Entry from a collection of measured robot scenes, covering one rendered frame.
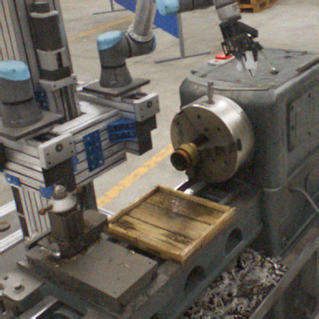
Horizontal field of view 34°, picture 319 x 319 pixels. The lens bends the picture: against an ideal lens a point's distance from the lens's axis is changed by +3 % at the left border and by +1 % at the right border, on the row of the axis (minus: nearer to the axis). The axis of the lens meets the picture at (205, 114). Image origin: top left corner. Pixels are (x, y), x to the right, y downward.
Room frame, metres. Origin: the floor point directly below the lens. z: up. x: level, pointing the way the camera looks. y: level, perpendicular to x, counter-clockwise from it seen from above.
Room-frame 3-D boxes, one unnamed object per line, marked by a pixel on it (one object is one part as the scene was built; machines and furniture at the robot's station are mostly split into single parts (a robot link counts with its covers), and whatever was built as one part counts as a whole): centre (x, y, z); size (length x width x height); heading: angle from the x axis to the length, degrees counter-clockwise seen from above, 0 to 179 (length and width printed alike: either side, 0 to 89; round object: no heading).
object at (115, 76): (2.30, 0.41, 1.21); 0.15 x 0.15 x 0.10
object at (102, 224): (1.34, 0.42, 0.99); 0.20 x 0.10 x 0.05; 142
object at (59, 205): (1.31, 0.44, 1.13); 0.08 x 0.08 x 0.03
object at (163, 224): (1.54, 0.16, 0.89); 0.36 x 0.30 x 0.04; 52
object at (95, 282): (1.27, 0.39, 0.95); 0.43 x 0.17 x 0.05; 52
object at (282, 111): (2.09, -0.24, 1.06); 0.59 x 0.48 x 0.39; 142
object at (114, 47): (2.30, 0.40, 1.33); 0.13 x 0.12 x 0.14; 121
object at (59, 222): (1.31, 0.43, 1.07); 0.07 x 0.07 x 0.10; 52
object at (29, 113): (1.91, 0.72, 1.21); 0.15 x 0.15 x 0.10
